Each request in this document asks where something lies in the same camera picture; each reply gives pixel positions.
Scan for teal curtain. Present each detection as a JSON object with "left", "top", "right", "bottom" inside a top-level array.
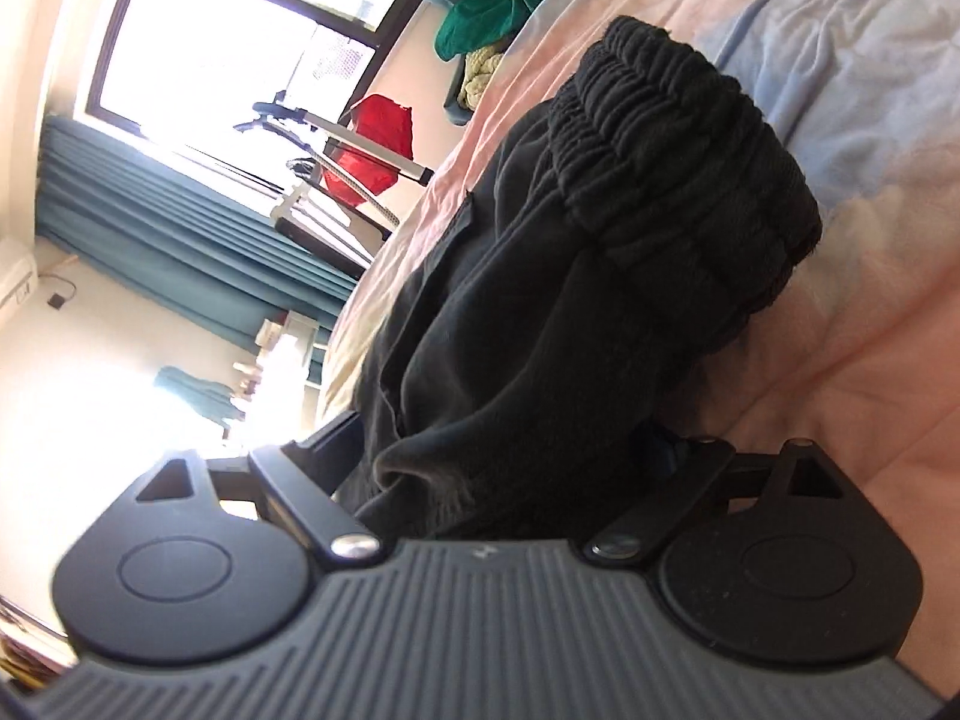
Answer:
[{"left": 36, "top": 115, "right": 362, "bottom": 355}]

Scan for metal clothes drying rack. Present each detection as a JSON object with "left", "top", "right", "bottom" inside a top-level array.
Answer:
[{"left": 232, "top": 90, "right": 437, "bottom": 272}]

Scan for pastel tie-dye bed sheet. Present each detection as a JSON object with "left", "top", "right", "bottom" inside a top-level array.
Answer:
[{"left": 304, "top": 0, "right": 960, "bottom": 698}]

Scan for dark grey pants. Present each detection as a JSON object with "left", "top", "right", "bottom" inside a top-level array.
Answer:
[{"left": 330, "top": 15, "right": 824, "bottom": 541}]

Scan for small teal hanging garment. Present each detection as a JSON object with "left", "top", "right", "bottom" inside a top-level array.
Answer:
[{"left": 154, "top": 366, "right": 246, "bottom": 430}]

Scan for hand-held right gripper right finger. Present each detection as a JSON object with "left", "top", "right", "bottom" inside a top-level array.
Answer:
[{"left": 586, "top": 424, "right": 847, "bottom": 563}]

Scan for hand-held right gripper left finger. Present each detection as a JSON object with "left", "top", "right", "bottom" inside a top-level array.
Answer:
[{"left": 135, "top": 409, "right": 383, "bottom": 563}]

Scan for white air conditioner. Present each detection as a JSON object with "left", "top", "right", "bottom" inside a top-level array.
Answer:
[{"left": 0, "top": 238, "right": 40, "bottom": 317}]

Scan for pale yellow knitted cloth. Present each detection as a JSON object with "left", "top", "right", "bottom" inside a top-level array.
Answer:
[{"left": 457, "top": 43, "right": 520, "bottom": 112}]

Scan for dark-framed window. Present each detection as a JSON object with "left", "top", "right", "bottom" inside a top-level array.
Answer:
[{"left": 85, "top": 0, "right": 426, "bottom": 175}]

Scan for red garment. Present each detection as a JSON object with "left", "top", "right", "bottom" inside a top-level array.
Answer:
[{"left": 322, "top": 95, "right": 416, "bottom": 209}]

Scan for green garment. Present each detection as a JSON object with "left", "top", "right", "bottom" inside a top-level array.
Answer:
[{"left": 433, "top": 0, "right": 580, "bottom": 66}]

